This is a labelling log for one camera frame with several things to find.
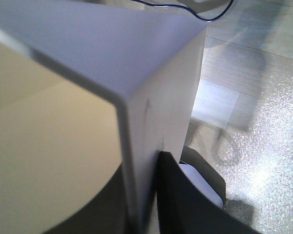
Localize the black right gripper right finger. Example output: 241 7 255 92
157 152 256 234

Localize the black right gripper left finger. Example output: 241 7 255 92
46 166 127 234

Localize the black cable on floor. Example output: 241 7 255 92
136 0 235 23

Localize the white plastic trash bin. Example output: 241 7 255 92
0 0 206 234

